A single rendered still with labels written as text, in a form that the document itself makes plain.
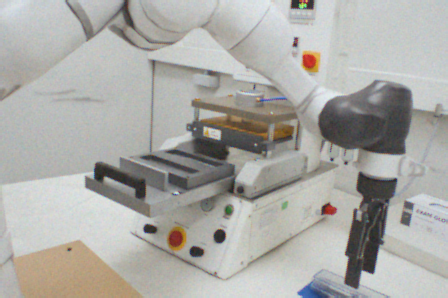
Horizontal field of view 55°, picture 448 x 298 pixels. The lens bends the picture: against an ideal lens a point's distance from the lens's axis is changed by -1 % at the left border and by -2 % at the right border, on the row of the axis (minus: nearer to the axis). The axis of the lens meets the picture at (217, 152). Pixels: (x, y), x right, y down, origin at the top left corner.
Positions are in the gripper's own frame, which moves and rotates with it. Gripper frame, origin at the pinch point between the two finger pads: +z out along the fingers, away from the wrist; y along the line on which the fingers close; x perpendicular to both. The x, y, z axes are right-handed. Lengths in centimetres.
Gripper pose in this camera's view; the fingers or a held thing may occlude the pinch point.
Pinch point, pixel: (361, 267)
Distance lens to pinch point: 99.3
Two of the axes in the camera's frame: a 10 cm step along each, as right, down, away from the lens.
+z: -0.7, 9.6, 2.6
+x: 7.5, 2.2, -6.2
